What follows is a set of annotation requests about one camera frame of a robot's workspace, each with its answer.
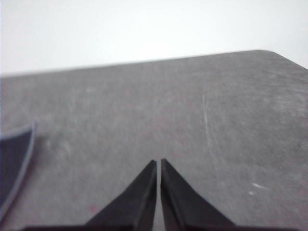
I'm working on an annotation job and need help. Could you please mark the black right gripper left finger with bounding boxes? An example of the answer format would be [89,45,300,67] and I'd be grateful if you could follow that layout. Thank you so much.
[84,159,157,231]

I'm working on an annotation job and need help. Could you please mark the grey table cloth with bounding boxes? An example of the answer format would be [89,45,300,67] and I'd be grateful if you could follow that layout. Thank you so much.
[0,50,308,231]

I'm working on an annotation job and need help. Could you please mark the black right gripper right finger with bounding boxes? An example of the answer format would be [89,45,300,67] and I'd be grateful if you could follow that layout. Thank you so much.
[160,158,236,231]

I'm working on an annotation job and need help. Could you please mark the purple towel with grey hem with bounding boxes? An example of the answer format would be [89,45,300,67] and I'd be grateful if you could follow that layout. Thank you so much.
[0,119,39,213]

